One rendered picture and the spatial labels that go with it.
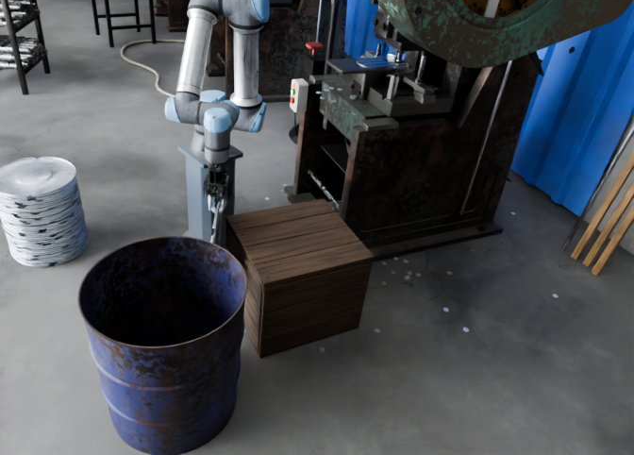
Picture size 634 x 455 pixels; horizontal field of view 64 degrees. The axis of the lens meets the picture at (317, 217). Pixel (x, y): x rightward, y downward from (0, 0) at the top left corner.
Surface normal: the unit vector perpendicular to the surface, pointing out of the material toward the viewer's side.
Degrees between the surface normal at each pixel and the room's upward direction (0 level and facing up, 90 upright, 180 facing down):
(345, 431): 0
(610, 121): 90
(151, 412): 92
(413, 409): 0
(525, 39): 90
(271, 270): 0
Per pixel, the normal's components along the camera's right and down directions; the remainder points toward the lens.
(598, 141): -0.90, 0.16
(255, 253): 0.11, -0.82
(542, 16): 0.41, 0.55
